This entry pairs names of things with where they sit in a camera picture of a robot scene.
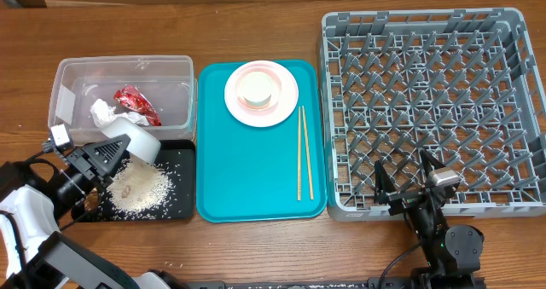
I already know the wooden chopstick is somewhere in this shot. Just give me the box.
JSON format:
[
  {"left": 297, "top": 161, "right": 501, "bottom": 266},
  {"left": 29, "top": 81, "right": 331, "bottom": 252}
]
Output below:
[
  {"left": 301, "top": 106, "right": 315, "bottom": 200},
  {"left": 297, "top": 107, "right": 301, "bottom": 201}
]

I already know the white napkin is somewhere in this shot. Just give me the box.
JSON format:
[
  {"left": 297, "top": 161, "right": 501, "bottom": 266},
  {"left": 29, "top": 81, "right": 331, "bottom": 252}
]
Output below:
[{"left": 90, "top": 99, "right": 149, "bottom": 128}]

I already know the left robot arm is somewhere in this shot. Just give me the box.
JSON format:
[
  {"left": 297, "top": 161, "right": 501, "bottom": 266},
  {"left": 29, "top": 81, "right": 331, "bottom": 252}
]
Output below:
[{"left": 1, "top": 132, "right": 185, "bottom": 288}]

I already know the pink bowl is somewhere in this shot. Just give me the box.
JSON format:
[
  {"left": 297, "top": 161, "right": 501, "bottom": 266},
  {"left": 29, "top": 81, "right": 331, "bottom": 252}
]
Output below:
[{"left": 233, "top": 66, "right": 282, "bottom": 111}]

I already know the pale green cup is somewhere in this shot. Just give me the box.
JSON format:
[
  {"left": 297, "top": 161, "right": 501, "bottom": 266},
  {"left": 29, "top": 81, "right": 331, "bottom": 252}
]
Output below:
[{"left": 237, "top": 72, "right": 273, "bottom": 109}]

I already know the right wooden chopstick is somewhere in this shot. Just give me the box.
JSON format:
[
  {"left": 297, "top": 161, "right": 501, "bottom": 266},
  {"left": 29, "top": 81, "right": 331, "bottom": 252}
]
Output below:
[{"left": 301, "top": 106, "right": 315, "bottom": 200}]

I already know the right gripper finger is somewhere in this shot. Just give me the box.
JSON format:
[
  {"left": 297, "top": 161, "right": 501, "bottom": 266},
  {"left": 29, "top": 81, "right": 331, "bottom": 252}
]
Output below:
[
  {"left": 419, "top": 149, "right": 445, "bottom": 182},
  {"left": 374, "top": 160, "right": 397, "bottom": 195}
]

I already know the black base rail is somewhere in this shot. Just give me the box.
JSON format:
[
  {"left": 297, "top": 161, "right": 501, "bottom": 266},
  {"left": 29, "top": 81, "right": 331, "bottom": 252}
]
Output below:
[{"left": 182, "top": 277, "right": 487, "bottom": 289}]

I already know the white rice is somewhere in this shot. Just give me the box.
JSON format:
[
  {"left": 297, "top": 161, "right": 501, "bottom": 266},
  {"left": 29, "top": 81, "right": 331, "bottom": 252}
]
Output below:
[{"left": 98, "top": 157, "right": 180, "bottom": 221}]

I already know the grey dish rack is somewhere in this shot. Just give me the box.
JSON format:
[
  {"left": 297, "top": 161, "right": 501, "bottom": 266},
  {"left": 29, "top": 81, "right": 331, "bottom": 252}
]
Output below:
[{"left": 318, "top": 8, "right": 545, "bottom": 221}]

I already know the grey bowl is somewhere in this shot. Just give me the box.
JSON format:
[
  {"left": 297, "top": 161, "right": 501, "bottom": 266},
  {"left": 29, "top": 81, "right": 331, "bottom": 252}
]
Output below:
[{"left": 101, "top": 118, "right": 161, "bottom": 165}]

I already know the clear plastic bin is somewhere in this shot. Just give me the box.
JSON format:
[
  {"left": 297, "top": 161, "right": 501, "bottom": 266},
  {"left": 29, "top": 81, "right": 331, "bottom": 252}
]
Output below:
[{"left": 48, "top": 55, "right": 197, "bottom": 145}]

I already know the black plastic tray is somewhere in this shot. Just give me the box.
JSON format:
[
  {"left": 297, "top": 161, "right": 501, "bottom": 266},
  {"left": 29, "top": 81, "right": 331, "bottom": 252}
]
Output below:
[{"left": 71, "top": 140, "right": 195, "bottom": 223}]

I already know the left wooden chopstick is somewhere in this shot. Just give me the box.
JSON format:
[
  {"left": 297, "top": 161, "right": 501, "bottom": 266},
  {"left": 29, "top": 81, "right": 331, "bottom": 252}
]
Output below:
[{"left": 297, "top": 107, "right": 301, "bottom": 201}]

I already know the red snack wrapper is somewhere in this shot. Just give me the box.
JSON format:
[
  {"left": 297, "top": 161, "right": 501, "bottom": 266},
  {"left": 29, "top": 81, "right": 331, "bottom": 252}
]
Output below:
[{"left": 113, "top": 85, "right": 162, "bottom": 126}]

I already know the pink plate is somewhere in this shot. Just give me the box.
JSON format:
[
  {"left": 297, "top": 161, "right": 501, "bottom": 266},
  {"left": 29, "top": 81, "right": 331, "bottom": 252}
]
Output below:
[{"left": 224, "top": 61, "right": 299, "bottom": 128}]

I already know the teal serving tray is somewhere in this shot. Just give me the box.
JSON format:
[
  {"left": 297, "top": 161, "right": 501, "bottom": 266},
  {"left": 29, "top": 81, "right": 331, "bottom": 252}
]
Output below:
[{"left": 196, "top": 60, "right": 328, "bottom": 223}]

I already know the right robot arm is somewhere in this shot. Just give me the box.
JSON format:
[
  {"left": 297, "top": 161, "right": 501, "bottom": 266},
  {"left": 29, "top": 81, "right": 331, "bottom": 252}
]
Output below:
[{"left": 374, "top": 149, "right": 486, "bottom": 288}]

